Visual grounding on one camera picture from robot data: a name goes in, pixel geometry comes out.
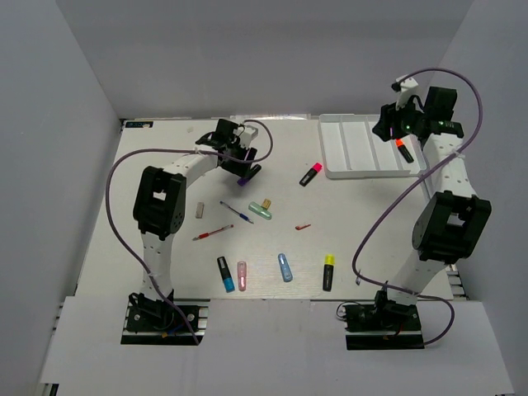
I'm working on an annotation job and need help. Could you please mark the orange highlighter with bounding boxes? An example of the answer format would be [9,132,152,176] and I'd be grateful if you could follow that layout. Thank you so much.
[395,139,414,163]

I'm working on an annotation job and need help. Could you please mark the blue pen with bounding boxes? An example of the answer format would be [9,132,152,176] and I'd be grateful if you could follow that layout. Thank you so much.
[219,201,254,224]

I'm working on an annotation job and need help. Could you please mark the pink highlighter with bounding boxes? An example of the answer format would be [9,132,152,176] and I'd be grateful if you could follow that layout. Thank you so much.
[299,163,323,186]

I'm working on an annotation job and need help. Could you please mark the red pen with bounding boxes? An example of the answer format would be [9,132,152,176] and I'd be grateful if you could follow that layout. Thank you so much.
[192,224,234,241]

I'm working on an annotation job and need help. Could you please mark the blue highlighter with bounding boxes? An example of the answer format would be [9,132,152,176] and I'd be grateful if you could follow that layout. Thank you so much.
[216,257,235,293]

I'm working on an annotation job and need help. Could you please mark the yellow highlighter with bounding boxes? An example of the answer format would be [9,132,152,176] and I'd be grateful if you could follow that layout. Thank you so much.
[323,254,335,292]

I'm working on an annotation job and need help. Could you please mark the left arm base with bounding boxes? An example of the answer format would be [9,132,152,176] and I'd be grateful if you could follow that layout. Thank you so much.
[120,293,210,346]

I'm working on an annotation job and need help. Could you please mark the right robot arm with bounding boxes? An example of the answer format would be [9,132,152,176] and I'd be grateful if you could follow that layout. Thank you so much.
[372,87,492,329]

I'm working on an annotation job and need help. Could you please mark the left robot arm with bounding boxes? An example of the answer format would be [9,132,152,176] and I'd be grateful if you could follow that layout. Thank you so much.
[133,120,258,329]

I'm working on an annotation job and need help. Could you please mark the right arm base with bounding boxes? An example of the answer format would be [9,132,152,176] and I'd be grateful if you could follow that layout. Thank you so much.
[336,290,425,351]

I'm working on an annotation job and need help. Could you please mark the white divided tray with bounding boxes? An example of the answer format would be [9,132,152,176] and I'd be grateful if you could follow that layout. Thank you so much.
[318,114,427,180]

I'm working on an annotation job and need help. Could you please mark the green stapler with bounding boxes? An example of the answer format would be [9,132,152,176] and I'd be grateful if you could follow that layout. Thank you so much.
[248,201,272,220]

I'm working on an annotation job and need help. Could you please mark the beige eraser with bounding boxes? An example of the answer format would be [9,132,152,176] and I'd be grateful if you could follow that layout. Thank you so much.
[195,202,205,219]

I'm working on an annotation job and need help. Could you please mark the blue label sticker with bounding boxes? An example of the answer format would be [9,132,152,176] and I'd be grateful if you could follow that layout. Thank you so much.
[125,120,153,129]

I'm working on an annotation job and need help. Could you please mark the pink stapler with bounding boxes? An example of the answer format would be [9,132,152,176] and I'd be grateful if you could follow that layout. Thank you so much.
[237,261,248,291]

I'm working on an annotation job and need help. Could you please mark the blue stapler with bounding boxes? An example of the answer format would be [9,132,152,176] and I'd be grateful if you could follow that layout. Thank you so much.
[278,253,293,282]

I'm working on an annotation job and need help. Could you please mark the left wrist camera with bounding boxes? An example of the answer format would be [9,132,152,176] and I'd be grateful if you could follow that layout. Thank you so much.
[239,125,258,146]

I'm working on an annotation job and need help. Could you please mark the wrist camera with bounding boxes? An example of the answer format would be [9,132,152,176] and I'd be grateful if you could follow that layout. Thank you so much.
[239,125,258,146]
[391,76,419,111]

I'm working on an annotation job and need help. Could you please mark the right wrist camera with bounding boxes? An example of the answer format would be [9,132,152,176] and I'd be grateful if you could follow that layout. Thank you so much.
[391,76,419,111]

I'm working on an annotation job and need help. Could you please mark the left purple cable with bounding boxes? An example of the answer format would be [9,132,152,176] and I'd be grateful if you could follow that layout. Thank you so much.
[106,120,274,346]

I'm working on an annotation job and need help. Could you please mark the purple cable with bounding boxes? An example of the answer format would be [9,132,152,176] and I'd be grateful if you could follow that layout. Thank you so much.
[106,120,274,346]
[351,68,483,346]

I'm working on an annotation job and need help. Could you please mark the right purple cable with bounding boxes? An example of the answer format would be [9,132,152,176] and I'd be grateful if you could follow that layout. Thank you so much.
[351,68,483,346]

